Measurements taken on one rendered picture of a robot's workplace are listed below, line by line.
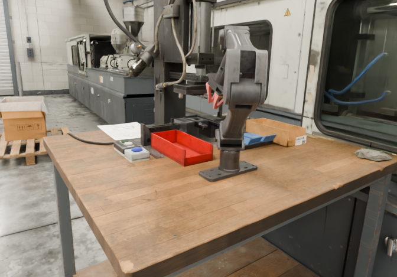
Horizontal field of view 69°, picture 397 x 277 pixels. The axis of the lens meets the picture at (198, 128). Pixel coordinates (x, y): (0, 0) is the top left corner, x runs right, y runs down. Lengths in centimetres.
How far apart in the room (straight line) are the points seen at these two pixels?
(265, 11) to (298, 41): 32
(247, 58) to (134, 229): 45
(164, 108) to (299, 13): 87
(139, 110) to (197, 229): 384
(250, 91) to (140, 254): 40
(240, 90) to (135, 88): 375
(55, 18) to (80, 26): 71
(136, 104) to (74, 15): 647
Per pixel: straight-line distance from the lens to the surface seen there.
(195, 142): 110
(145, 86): 441
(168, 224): 66
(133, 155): 100
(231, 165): 90
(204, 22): 126
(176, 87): 126
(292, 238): 189
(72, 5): 1052
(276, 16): 184
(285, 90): 175
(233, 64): 66
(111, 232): 65
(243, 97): 66
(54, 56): 1032
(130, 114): 439
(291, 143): 128
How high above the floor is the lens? 125
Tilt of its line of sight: 14 degrees down
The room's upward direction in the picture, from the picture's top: 2 degrees clockwise
